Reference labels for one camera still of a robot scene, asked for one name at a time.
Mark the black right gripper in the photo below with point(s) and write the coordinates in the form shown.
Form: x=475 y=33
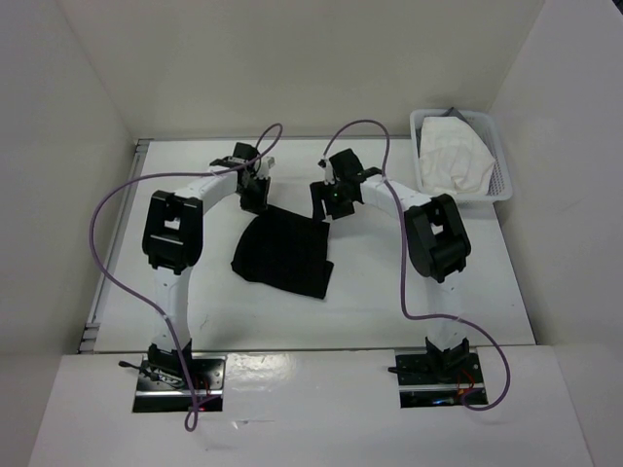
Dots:
x=318 y=192

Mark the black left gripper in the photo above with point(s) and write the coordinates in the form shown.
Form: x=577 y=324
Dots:
x=261 y=202

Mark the black skirt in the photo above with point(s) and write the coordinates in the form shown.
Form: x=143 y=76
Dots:
x=287 y=251

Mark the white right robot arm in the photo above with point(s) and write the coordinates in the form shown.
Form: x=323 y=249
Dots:
x=433 y=240

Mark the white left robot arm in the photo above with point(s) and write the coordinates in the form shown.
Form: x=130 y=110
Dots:
x=173 y=243

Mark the white skirt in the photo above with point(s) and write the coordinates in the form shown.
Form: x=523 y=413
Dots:
x=453 y=158

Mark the dark grey garment in basket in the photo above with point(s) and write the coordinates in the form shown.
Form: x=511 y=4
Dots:
x=454 y=113

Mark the white plastic basket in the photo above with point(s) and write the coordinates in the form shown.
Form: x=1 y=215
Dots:
x=500 y=187

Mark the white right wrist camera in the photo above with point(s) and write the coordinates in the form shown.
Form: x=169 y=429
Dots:
x=328 y=170

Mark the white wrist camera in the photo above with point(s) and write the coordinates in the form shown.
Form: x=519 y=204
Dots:
x=262 y=168
x=328 y=170

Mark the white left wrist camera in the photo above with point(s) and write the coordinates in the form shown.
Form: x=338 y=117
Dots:
x=262 y=168

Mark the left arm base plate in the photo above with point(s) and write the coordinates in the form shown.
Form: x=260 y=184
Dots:
x=159 y=392

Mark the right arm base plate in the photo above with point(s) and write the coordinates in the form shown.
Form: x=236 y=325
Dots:
x=419 y=387

